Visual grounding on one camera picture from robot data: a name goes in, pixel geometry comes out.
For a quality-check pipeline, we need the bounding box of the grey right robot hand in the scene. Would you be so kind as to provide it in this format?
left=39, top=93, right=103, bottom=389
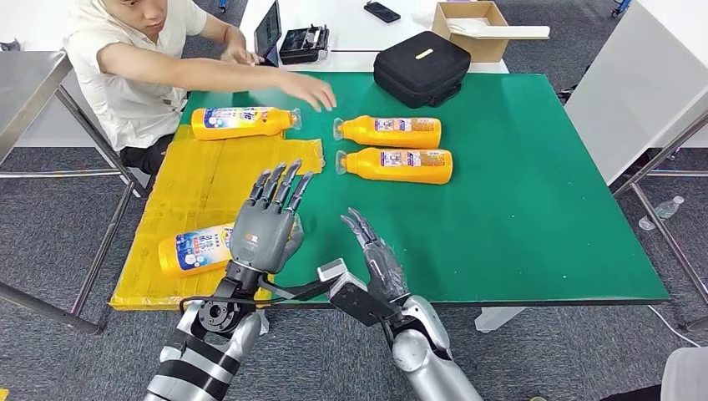
left=339, top=206, right=412, bottom=307

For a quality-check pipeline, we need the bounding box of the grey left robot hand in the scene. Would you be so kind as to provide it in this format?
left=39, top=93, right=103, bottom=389
left=229, top=159, right=316, bottom=277

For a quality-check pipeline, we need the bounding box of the orange detergent bottle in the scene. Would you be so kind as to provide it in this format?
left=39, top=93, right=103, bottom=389
left=332, top=114, right=443, bottom=150
left=190, top=106, right=302, bottom=142
left=158, top=216, right=306, bottom=278
left=334, top=147, right=453, bottom=185

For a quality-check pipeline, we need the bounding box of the clear plastic water bottle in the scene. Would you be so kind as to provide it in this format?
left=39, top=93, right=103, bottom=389
left=639, top=195, right=685, bottom=232

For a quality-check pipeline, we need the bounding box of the yellow taped cardboard sheet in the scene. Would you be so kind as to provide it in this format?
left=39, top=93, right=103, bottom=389
left=109, top=124, right=326, bottom=311

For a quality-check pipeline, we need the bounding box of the white table leg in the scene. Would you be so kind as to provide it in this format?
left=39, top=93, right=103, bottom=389
left=474, top=307, right=527, bottom=334

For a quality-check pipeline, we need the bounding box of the person's right hand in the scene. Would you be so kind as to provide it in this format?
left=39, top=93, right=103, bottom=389
left=279, top=72, right=337, bottom=113

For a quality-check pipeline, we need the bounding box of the person's hand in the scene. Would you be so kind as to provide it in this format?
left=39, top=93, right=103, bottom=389
left=279, top=72, right=337, bottom=113
left=220, top=43, right=266, bottom=68

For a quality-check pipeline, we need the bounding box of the person's left hand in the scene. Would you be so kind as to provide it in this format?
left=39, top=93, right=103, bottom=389
left=220, top=43, right=266, bottom=68

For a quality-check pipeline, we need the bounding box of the black zip case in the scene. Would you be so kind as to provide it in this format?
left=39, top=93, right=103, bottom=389
left=373, top=30, right=473, bottom=109

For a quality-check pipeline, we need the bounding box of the black plastic tool tray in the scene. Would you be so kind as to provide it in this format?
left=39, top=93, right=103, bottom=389
left=278, top=24, right=331, bottom=66

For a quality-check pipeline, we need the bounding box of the dark tablet with stand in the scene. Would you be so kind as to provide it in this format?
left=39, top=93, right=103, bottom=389
left=254, top=0, right=284, bottom=69

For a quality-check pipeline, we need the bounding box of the white table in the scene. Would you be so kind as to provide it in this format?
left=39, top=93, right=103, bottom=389
left=227, top=0, right=508, bottom=74

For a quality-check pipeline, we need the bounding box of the brown cardboard box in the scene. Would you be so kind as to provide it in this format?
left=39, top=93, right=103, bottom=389
left=431, top=1, right=510, bottom=63

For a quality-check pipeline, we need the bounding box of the black smartphone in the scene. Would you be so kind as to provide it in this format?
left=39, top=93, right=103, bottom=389
left=363, top=1, right=402, bottom=25

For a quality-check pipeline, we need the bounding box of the white foam sheet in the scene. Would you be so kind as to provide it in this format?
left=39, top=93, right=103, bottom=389
left=446, top=18, right=550, bottom=41

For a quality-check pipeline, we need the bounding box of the stainless steel table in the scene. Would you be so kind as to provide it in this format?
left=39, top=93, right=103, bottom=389
left=0, top=50, right=150, bottom=336

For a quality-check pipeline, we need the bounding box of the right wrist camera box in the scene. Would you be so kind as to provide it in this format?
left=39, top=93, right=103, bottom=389
left=317, top=258, right=399, bottom=327

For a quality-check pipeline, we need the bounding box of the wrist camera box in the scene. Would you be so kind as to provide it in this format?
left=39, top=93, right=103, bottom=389
left=256, top=277, right=336, bottom=304
left=317, top=258, right=399, bottom=327

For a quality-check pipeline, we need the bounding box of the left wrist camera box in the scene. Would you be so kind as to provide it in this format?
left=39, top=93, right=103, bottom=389
left=256, top=277, right=336, bottom=304

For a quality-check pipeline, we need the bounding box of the white floor cable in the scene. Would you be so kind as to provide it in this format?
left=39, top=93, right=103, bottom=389
left=645, top=304, right=708, bottom=355

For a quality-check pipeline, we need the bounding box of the steel table frame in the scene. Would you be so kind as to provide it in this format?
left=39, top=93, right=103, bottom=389
left=610, top=108, right=708, bottom=333

